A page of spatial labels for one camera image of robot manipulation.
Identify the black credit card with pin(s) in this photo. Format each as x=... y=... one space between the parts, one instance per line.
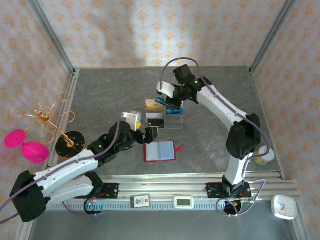
x=155 y=123

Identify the dark blue credit card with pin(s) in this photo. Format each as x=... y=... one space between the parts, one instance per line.
x=159 y=100

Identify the white credit card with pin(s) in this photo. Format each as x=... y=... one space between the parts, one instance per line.
x=153 y=115

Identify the red card holder booklet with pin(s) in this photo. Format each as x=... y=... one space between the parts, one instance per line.
x=160 y=151

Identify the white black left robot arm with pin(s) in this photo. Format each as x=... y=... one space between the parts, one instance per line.
x=70 y=167

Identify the gold credit card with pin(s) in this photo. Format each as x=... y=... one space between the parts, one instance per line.
x=152 y=105

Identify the light blue credit card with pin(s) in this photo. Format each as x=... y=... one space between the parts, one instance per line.
x=175 y=111

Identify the clear acrylic card stand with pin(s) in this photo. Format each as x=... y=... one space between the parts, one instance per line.
x=173 y=122

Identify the white label tag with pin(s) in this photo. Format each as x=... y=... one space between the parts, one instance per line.
x=140 y=201

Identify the white digital timer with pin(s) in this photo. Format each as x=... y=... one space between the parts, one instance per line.
x=184 y=202

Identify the white yellow cup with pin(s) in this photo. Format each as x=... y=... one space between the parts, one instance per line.
x=265 y=157

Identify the pink fuzzy double-oval pad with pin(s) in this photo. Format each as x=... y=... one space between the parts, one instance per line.
x=15 y=139

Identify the white square clock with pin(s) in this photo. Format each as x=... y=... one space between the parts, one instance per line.
x=284 y=207

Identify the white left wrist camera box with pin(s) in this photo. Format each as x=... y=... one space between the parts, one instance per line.
x=131 y=118

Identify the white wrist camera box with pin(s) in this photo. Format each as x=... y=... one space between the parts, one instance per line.
x=131 y=118
x=167 y=88

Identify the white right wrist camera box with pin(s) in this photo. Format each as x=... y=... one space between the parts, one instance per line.
x=167 y=88

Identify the aluminium mounting rail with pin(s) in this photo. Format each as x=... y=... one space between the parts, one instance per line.
x=162 y=183

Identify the aluminium table side rail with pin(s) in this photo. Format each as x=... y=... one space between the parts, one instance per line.
x=262 y=110
x=73 y=82

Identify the aluminium frame corner post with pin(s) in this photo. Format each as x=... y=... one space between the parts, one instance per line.
x=52 y=35
x=273 y=35

